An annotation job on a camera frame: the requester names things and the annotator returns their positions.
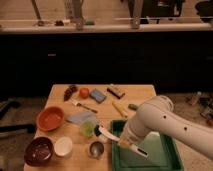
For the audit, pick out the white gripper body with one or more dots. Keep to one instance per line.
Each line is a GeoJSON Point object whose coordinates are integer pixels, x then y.
{"type": "Point", "coordinates": [127, 138]}

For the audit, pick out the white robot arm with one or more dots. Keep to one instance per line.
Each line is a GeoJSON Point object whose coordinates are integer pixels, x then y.
{"type": "Point", "coordinates": [157, 114]}

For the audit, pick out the small metal cup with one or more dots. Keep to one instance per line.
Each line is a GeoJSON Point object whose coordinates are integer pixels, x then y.
{"type": "Point", "coordinates": [96, 149]}

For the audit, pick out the green plastic cup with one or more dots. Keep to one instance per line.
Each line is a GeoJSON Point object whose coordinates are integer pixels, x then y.
{"type": "Point", "coordinates": [87, 126]}

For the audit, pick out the green cucumber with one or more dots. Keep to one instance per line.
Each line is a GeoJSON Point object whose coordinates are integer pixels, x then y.
{"type": "Point", "coordinates": [133, 107]}

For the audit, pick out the green plastic tray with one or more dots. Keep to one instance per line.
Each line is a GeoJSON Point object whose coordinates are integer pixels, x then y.
{"type": "Point", "coordinates": [162, 155]}

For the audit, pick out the brown block eraser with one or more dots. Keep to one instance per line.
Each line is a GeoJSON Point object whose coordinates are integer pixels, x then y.
{"type": "Point", "coordinates": [115, 91]}

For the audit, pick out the blue sponge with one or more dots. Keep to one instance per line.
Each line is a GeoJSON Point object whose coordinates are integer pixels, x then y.
{"type": "Point", "coordinates": [97, 95]}

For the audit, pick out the light blue cloth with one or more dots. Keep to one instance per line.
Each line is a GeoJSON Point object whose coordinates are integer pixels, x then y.
{"type": "Point", "coordinates": [81, 117]}

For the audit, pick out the silver fork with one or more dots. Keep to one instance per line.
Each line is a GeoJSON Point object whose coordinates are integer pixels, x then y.
{"type": "Point", "coordinates": [81, 105]}

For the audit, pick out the red tomato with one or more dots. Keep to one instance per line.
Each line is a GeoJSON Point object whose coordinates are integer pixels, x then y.
{"type": "Point", "coordinates": [84, 93]}

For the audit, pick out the small white bowl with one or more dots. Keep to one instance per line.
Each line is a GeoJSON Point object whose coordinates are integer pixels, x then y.
{"type": "Point", "coordinates": [63, 146]}

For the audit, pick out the dark grape bunch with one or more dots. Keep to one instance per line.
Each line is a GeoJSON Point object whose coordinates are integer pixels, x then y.
{"type": "Point", "coordinates": [69, 92]}

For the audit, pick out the orange bowl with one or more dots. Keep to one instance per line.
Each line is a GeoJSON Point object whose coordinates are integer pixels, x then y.
{"type": "Point", "coordinates": [50, 118]}

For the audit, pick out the dark purple bowl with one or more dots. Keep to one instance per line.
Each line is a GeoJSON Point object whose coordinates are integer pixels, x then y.
{"type": "Point", "coordinates": [39, 152]}

